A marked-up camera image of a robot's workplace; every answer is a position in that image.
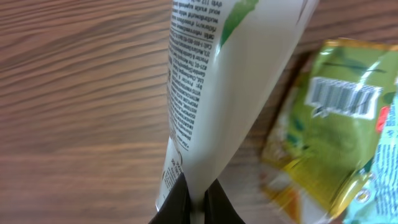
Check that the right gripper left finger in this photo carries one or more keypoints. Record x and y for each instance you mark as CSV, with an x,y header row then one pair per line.
x,y
176,207

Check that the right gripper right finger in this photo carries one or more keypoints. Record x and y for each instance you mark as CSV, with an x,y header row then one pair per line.
x,y
218,208

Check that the green gold snack packet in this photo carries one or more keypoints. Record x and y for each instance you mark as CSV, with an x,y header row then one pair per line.
x,y
319,153

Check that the white tube gold cap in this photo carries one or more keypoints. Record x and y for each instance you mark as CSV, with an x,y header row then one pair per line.
x,y
224,59

